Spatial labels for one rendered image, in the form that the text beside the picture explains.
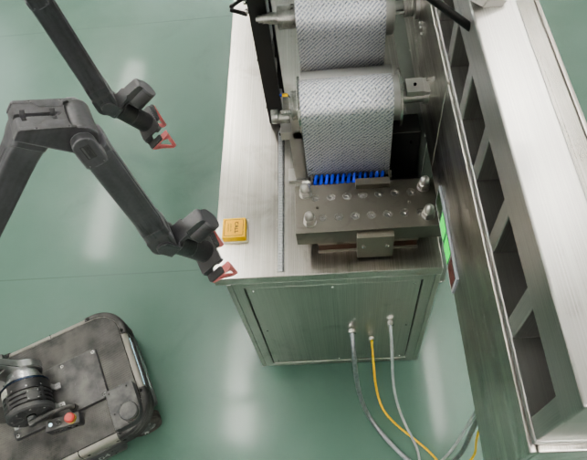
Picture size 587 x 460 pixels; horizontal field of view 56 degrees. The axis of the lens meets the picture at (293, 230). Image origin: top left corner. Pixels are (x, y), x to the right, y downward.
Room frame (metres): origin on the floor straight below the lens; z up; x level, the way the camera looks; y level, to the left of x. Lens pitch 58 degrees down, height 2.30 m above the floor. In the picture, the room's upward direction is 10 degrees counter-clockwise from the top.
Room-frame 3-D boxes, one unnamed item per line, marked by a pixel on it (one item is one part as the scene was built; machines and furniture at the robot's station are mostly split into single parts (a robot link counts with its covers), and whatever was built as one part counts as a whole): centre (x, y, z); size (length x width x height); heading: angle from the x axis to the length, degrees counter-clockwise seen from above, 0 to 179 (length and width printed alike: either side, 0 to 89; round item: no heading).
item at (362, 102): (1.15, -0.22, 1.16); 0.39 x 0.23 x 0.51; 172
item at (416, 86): (0.99, -0.38, 1.28); 0.06 x 0.05 x 0.02; 82
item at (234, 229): (0.91, 0.17, 0.91); 0.07 x 0.07 x 0.02; 82
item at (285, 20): (1.29, -0.09, 1.33); 0.06 x 0.06 x 0.06; 82
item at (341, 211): (0.84, -0.21, 1.00); 0.40 x 0.16 x 0.06; 82
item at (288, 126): (1.08, -0.05, 1.05); 0.06 x 0.05 x 0.31; 82
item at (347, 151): (0.96, -0.19, 1.11); 0.23 x 0.01 x 0.18; 82
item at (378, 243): (0.74, -0.22, 0.96); 0.10 x 0.03 x 0.11; 82
